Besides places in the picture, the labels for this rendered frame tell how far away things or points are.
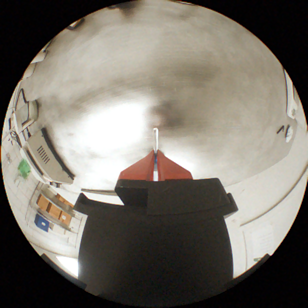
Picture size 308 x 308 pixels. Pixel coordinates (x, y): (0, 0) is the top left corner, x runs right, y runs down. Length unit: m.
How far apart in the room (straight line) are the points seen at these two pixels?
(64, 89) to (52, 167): 0.20
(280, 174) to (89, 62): 1.33
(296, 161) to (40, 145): 1.43
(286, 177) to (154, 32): 1.24
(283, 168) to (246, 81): 1.06
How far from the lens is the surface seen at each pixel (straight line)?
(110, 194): 0.32
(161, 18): 0.18
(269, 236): 1.54
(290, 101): 0.48
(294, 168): 1.16
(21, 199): 2.80
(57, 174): 0.32
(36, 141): 0.30
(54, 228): 2.71
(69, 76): 0.19
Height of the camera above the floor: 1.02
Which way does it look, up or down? 52 degrees down
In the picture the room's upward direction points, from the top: 180 degrees clockwise
